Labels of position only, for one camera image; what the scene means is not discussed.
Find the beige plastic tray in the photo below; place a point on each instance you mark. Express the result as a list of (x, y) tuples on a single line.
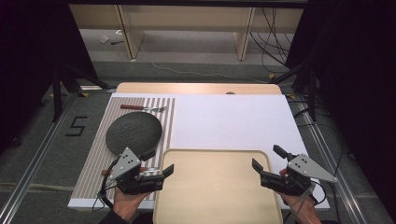
[(214, 186)]

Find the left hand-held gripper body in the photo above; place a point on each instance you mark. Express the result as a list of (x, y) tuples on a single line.
[(127, 161)]

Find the person's left hand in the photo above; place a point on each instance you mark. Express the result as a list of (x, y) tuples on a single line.
[(124, 203)]

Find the black pen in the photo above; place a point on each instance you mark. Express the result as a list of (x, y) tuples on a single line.
[(117, 42)]

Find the black curtain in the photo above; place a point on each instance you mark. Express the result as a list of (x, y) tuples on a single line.
[(358, 77), (28, 62)]

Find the small white scrap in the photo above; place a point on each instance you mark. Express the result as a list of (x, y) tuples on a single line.
[(104, 39)]

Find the person's right hand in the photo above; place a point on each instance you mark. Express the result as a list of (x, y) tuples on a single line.
[(303, 208)]

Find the black metal stand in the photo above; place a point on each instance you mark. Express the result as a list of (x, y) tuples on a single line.
[(311, 90), (57, 93)]

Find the dark round plate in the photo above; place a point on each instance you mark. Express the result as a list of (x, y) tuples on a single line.
[(134, 132)]

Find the white board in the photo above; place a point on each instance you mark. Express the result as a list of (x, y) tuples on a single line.
[(230, 124)]

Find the striped placemat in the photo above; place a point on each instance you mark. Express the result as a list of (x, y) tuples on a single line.
[(96, 165)]

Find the wooden shelf unit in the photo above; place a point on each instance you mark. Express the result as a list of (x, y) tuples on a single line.
[(186, 18)]

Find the wooden table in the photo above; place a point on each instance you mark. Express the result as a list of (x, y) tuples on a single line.
[(193, 88)]

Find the metal floor rail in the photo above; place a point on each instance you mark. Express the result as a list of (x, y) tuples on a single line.
[(334, 174), (34, 158)]

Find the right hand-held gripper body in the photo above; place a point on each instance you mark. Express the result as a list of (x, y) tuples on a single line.
[(303, 168)]

